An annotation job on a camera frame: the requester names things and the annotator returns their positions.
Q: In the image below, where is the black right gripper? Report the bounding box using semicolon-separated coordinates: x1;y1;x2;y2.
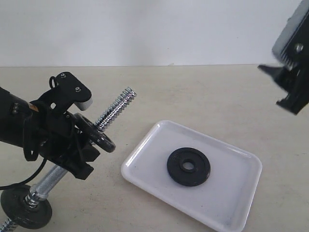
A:
257;64;309;115

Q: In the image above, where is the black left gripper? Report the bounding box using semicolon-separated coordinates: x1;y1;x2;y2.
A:
24;113;100;180

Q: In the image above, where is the chrome dumbbell bar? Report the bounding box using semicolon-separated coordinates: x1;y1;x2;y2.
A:
0;87;137;232

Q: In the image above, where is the black weight plate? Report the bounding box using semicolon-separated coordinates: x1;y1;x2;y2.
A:
167;147;211;187
0;185;53;230
74;113;116;153

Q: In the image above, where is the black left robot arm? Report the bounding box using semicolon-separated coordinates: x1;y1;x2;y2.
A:
0;87;100;180

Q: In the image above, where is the white rectangular plastic tray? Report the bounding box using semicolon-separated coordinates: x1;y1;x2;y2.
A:
121;120;263;232

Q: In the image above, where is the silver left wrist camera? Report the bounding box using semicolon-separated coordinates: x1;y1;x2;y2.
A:
38;72;93;116

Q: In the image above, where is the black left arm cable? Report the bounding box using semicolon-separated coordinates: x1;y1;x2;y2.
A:
0;76;80;190

